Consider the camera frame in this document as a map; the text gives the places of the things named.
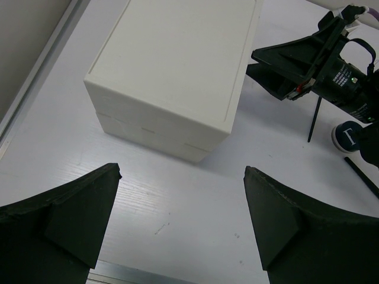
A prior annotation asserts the thin black makeup pencil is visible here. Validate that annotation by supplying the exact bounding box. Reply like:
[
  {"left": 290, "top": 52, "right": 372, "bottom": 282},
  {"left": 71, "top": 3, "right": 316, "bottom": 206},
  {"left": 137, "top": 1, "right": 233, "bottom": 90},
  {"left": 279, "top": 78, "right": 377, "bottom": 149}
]
[{"left": 307, "top": 97, "right": 322, "bottom": 143}]

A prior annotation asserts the white drawer cabinet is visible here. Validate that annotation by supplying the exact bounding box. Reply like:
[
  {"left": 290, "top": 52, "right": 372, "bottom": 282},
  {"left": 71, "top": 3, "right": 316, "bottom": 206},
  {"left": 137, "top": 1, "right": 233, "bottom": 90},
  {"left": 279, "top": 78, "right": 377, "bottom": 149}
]
[{"left": 83, "top": 1, "right": 263, "bottom": 163}]

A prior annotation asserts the navy round compact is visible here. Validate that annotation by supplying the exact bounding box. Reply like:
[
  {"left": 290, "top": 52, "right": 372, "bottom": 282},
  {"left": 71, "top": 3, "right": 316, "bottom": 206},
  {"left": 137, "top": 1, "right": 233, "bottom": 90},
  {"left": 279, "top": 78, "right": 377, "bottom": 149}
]
[{"left": 331, "top": 121, "right": 363, "bottom": 153}]

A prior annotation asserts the aluminium table rail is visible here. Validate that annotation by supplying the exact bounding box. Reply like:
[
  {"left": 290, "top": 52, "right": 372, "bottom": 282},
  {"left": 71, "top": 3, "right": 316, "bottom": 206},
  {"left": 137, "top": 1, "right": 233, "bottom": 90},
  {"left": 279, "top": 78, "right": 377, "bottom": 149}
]
[{"left": 0, "top": 0, "right": 86, "bottom": 146}]

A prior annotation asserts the black makeup brush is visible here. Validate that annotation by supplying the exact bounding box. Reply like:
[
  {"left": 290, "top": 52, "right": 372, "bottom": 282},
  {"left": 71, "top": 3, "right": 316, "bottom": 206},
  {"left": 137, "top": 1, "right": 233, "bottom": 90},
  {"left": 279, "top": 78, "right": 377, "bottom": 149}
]
[{"left": 343, "top": 157, "right": 379, "bottom": 199}]

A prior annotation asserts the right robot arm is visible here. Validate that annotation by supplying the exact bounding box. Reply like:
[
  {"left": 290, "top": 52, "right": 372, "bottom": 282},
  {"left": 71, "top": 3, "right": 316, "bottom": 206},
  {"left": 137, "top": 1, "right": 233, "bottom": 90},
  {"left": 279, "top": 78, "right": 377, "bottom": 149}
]
[{"left": 246, "top": 5, "right": 378, "bottom": 166}]

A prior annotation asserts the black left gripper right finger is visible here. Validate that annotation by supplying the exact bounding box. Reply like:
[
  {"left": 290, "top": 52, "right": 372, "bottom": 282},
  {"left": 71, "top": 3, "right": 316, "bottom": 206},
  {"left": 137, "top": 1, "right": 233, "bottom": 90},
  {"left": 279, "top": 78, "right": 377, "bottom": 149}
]
[{"left": 243, "top": 166, "right": 378, "bottom": 283}]

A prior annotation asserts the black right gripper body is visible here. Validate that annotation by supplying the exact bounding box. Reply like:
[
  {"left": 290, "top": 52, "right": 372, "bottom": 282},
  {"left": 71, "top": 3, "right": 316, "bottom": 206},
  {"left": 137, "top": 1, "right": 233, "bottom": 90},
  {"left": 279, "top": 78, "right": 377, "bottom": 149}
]
[{"left": 287, "top": 12, "right": 378, "bottom": 118}]

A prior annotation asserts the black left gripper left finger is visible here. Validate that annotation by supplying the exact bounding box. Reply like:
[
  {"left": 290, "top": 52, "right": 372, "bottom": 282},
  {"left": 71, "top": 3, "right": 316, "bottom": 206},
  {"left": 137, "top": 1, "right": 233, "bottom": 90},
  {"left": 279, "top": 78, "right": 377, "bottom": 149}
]
[{"left": 1, "top": 163, "right": 121, "bottom": 283}]

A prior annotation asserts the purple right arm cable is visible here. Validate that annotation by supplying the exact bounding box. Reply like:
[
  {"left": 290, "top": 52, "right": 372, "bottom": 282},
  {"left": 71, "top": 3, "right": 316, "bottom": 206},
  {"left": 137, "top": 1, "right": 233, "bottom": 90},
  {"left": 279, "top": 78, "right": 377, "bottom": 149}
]
[{"left": 367, "top": 7, "right": 379, "bottom": 27}]

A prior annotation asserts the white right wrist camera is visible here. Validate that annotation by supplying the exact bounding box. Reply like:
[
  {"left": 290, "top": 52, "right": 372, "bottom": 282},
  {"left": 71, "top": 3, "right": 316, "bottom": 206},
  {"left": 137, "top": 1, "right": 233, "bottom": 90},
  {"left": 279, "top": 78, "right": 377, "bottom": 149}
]
[{"left": 332, "top": 4, "right": 370, "bottom": 33}]

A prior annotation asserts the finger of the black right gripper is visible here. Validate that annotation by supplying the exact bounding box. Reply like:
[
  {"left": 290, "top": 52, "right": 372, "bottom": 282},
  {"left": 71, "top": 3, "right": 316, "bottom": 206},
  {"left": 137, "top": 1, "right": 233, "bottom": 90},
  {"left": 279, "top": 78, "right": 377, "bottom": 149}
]
[
  {"left": 250, "top": 20, "right": 329, "bottom": 80},
  {"left": 246, "top": 63, "right": 296, "bottom": 101}
]

